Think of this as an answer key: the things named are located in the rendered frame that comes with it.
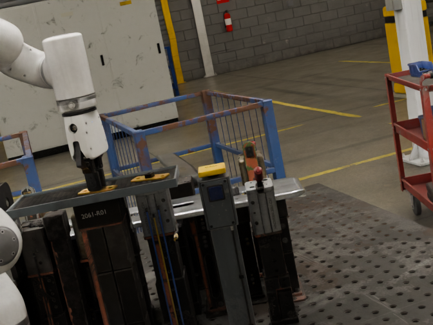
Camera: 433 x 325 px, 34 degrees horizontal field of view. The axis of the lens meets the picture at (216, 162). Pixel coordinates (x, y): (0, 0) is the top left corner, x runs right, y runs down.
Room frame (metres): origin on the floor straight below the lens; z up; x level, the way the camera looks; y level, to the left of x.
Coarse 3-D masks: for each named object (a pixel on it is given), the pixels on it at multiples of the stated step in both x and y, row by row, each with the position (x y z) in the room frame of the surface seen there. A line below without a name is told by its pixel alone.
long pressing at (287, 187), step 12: (276, 180) 1.93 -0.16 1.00; (288, 180) 1.91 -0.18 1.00; (240, 192) 1.88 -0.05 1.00; (276, 192) 1.81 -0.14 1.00; (288, 192) 1.77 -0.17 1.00; (300, 192) 1.78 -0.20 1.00; (180, 204) 1.89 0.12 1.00; (192, 204) 1.85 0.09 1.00; (240, 204) 1.77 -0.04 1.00; (132, 216) 1.86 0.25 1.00; (180, 216) 1.78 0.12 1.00; (192, 216) 1.78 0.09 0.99; (72, 228) 1.85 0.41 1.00
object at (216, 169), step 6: (222, 162) 1.56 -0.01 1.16; (198, 168) 1.55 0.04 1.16; (204, 168) 1.54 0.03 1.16; (210, 168) 1.52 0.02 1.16; (216, 168) 1.51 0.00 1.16; (222, 168) 1.50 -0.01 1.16; (198, 174) 1.51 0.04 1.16; (204, 174) 1.51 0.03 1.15; (210, 174) 1.51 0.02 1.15; (216, 174) 1.51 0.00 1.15
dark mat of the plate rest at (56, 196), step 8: (136, 176) 1.60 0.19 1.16; (168, 176) 1.53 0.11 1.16; (112, 184) 1.56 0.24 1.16; (120, 184) 1.54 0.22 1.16; (128, 184) 1.53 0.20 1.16; (136, 184) 1.51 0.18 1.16; (56, 192) 1.60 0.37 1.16; (64, 192) 1.58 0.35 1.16; (72, 192) 1.56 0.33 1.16; (24, 200) 1.58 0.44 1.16; (32, 200) 1.57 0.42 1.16; (40, 200) 1.55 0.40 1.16; (48, 200) 1.53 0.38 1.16; (56, 200) 1.52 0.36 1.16; (16, 208) 1.51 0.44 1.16
